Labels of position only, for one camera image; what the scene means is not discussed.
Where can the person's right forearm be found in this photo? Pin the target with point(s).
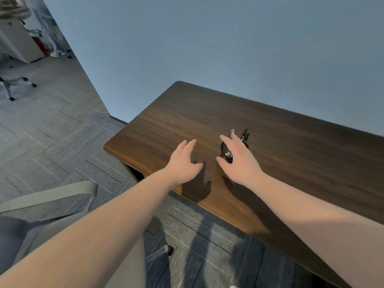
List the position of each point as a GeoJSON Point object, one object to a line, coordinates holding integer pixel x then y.
{"type": "Point", "coordinates": [318, 224]}

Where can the grey office chair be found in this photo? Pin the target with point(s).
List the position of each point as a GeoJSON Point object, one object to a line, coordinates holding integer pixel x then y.
{"type": "Point", "coordinates": [45, 206]}

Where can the person's left forearm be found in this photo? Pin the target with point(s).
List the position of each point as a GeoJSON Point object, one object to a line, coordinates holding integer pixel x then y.
{"type": "Point", "coordinates": [99, 233]}

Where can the black pen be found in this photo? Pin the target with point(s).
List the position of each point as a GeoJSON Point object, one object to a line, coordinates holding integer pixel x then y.
{"type": "Point", "coordinates": [244, 133]}
{"type": "Point", "coordinates": [247, 139]}

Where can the silver pen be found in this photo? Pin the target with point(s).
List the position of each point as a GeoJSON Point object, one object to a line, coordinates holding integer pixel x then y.
{"type": "Point", "coordinates": [232, 133]}

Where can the person's left thumb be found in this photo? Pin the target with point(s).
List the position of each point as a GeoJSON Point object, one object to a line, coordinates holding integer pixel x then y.
{"type": "Point", "coordinates": [198, 168]}

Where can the person's left middle finger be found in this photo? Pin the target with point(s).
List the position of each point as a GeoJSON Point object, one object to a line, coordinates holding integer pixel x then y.
{"type": "Point", "coordinates": [181, 146]}

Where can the grey wheeled chair base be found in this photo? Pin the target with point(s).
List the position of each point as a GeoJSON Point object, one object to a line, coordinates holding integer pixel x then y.
{"type": "Point", "coordinates": [12, 83]}

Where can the person's right thumb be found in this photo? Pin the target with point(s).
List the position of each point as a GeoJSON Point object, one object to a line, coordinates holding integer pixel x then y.
{"type": "Point", "coordinates": [223, 164]}

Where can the white cabinet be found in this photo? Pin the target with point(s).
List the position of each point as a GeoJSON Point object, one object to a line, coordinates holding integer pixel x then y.
{"type": "Point", "coordinates": [19, 41]}

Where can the person's right hand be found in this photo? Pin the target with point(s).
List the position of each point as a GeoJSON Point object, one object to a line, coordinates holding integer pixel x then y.
{"type": "Point", "coordinates": [243, 166]}

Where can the person's left hand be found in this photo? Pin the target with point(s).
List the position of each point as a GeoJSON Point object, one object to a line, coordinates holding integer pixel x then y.
{"type": "Point", "coordinates": [181, 167]}

